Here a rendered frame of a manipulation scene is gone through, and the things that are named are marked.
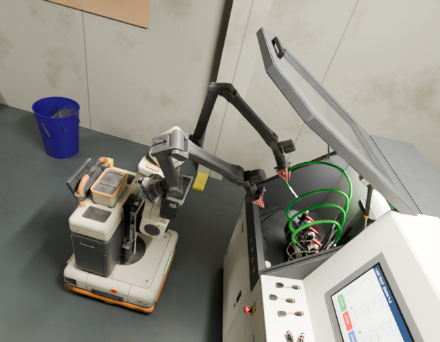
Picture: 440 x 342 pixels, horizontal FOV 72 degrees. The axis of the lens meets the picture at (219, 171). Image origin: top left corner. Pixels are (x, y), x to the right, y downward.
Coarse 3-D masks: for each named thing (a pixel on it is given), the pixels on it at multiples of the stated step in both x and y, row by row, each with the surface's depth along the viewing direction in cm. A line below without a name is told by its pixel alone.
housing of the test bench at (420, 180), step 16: (384, 144) 175; (400, 144) 179; (400, 160) 164; (416, 160) 168; (400, 176) 151; (416, 176) 154; (432, 176) 157; (416, 192) 143; (432, 192) 146; (432, 208) 136
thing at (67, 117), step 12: (36, 108) 303; (48, 108) 318; (60, 108) 325; (72, 108) 324; (36, 120) 300; (48, 120) 290; (60, 120) 293; (72, 120) 302; (48, 132) 300; (60, 132) 302; (72, 132) 312; (48, 144) 312; (60, 144) 312; (72, 144) 321; (60, 156) 323; (72, 156) 331
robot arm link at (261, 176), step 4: (244, 172) 145; (248, 172) 143; (252, 172) 142; (256, 172) 141; (260, 172) 141; (264, 172) 145; (244, 176) 144; (248, 176) 142; (252, 176) 141; (256, 176) 141; (260, 176) 141; (264, 176) 144; (236, 180) 140; (240, 180) 140; (244, 180) 143; (252, 180) 143; (256, 180) 143; (260, 180) 142; (236, 184) 142; (240, 184) 142; (244, 184) 143
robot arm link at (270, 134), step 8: (224, 96) 158; (232, 96) 157; (240, 96) 162; (240, 104) 162; (240, 112) 164; (248, 112) 163; (248, 120) 166; (256, 120) 165; (256, 128) 168; (264, 128) 167; (264, 136) 168; (272, 136) 167
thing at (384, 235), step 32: (384, 224) 120; (416, 224) 117; (352, 256) 130; (416, 256) 104; (256, 288) 155; (320, 288) 140; (416, 288) 99; (256, 320) 146; (320, 320) 133; (416, 320) 96
